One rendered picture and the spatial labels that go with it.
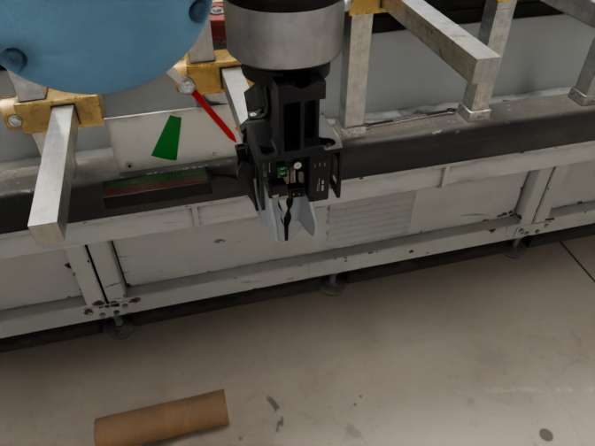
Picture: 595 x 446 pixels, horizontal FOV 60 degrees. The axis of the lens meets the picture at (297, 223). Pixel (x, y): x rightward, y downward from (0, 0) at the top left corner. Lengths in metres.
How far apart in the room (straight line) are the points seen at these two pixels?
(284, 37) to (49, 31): 0.20
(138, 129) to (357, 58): 0.37
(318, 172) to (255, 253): 0.99
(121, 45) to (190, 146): 0.67
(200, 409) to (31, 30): 1.15
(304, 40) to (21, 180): 0.66
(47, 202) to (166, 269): 0.80
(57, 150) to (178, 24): 0.54
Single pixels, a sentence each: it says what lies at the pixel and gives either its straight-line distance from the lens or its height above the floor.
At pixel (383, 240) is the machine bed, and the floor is 0.17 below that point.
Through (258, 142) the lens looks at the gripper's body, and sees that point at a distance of 0.43.
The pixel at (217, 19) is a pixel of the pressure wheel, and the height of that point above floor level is 0.91.
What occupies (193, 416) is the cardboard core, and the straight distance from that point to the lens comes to 1.29.
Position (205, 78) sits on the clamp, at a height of 0.85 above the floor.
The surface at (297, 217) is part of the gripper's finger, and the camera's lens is 0.53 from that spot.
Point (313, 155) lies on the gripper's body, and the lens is 0.42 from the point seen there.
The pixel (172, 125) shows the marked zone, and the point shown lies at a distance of 0.85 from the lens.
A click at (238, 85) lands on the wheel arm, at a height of 0.86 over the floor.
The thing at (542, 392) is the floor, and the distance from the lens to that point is 1.52.
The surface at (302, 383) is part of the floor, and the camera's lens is 1.40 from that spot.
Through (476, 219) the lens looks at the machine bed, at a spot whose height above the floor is 0.19.
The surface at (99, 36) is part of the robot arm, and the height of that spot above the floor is 1.12.
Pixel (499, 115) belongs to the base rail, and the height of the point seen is 0.70.
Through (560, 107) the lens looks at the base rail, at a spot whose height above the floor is 0.70.
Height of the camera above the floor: 1.19
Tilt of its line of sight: 41 degrees down
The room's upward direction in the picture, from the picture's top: straight up
